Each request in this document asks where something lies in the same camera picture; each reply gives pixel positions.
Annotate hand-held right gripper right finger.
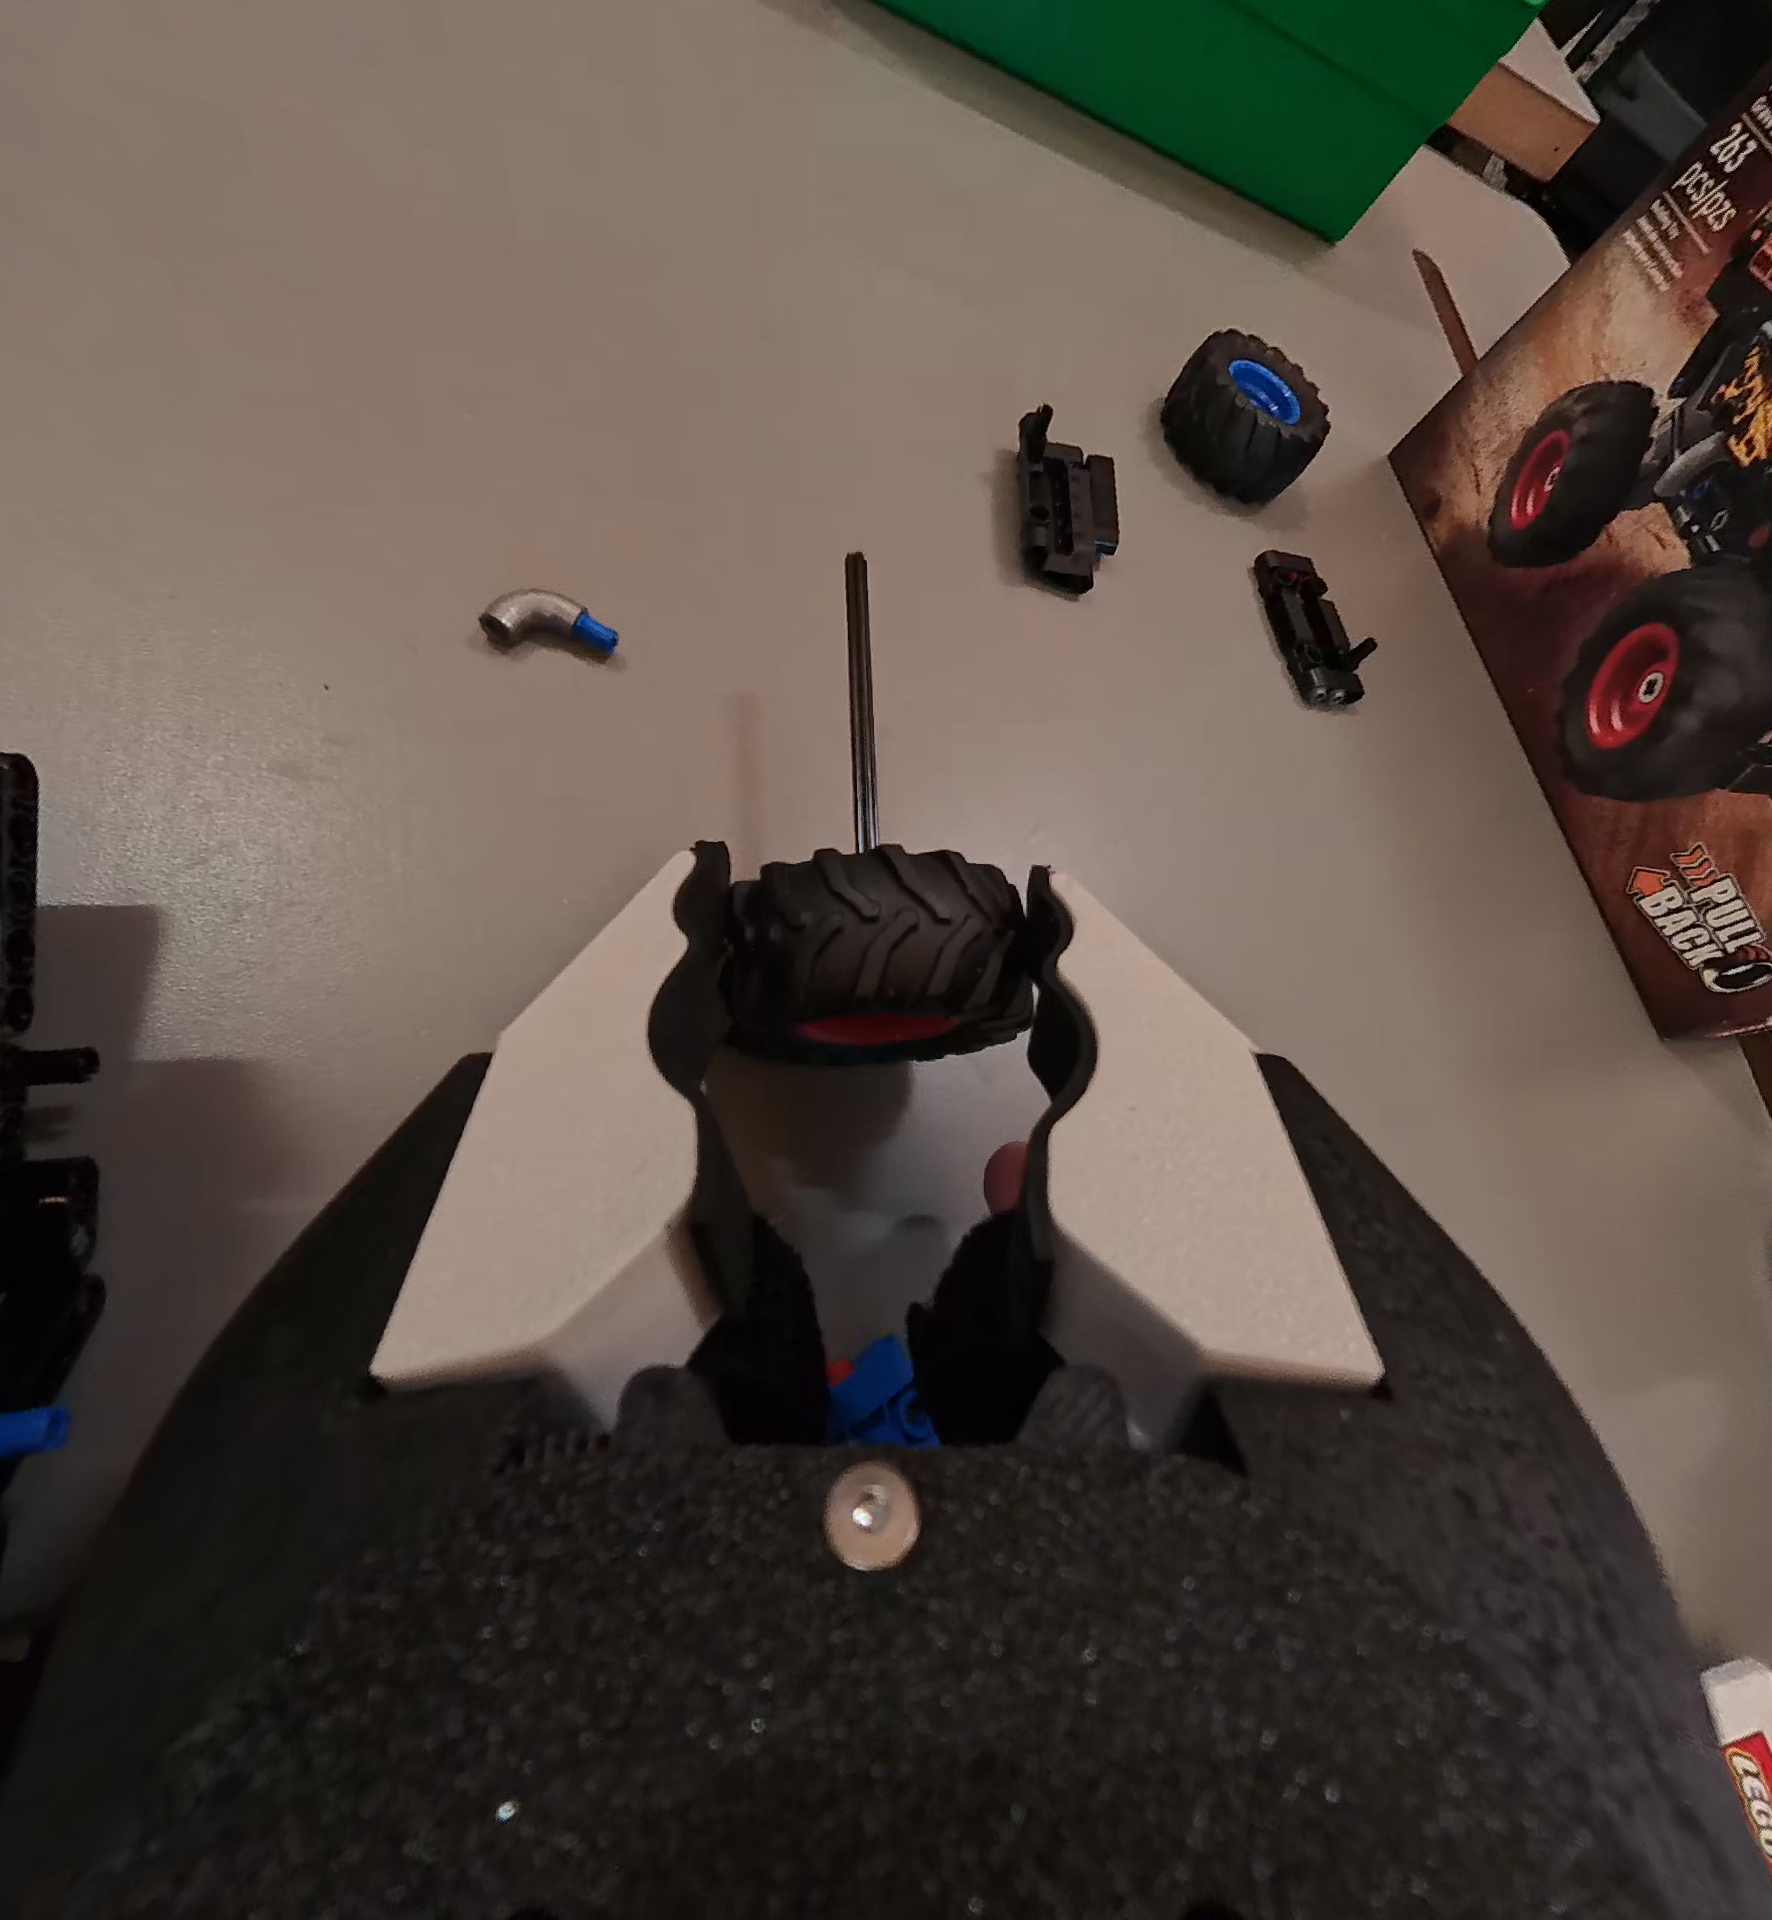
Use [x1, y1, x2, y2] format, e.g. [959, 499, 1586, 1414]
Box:
[1029, 862, 1389, 1451]

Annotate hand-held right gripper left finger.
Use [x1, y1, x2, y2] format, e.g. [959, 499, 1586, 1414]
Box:
[371, 844, 752, 1423]

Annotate black lego wheel red rim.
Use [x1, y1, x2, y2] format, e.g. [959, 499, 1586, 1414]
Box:
[723, 844, 1040, 1067]

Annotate long black lego axle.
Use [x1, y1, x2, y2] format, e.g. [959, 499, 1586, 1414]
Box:
[843, 550, 887, 856]

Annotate grey lego elbow blue pin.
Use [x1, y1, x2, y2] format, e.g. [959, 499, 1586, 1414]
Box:
[478, 587, 621, 661]

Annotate blue lego piece red pins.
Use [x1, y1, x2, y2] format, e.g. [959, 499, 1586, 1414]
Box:
[822, 1337, 942, 1448]

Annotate black lego assembly grey ends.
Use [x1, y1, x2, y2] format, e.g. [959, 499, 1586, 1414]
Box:
[1250, 550, 1381, 710]

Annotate black lego wheel blue rim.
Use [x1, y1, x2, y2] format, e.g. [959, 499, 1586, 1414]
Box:
[1158, 331, 1332, 511]

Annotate white instruction booklet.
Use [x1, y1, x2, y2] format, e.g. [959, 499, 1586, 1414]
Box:
[1701, 1656, 1772, 1920]

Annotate monster truck toy box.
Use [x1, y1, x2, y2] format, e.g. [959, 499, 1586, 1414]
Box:
[1389, 0, 1772, 1042]

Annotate green plastic bin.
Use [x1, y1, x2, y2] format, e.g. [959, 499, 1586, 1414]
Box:
[871, 0, 1551, 245]

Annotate black lego bracket assembly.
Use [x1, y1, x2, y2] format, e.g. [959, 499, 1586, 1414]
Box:
[1015, 401, 1123, 598]

